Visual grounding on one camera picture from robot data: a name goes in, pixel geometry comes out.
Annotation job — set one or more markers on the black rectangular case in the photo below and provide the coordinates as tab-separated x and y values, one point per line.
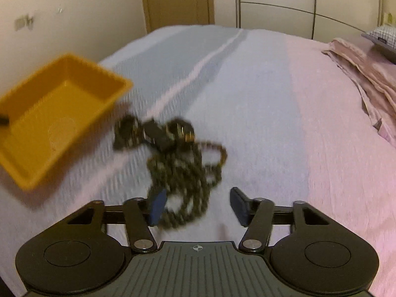
156	136

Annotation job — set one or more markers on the brown wooden door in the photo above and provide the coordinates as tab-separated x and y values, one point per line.
179	0

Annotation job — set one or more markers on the cream wardrobe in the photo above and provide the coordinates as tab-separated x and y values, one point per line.
294	3

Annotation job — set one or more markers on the wall socket with plug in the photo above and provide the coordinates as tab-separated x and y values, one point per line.
23	22

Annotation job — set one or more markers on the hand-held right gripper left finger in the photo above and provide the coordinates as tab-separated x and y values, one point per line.
157	208

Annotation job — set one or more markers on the yellow plastic tray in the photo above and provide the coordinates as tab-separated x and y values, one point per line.
65	99

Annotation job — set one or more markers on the folded pink blanket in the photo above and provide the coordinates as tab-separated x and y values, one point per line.
371	77

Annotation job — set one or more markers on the black wrist watch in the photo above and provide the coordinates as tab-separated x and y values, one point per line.
181	128

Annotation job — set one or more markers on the checked grey pillow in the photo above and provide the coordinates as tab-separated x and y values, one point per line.
383	37

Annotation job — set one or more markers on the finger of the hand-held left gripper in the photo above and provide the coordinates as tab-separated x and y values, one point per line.
4	120

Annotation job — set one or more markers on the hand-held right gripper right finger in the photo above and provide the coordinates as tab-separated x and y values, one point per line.
239	205

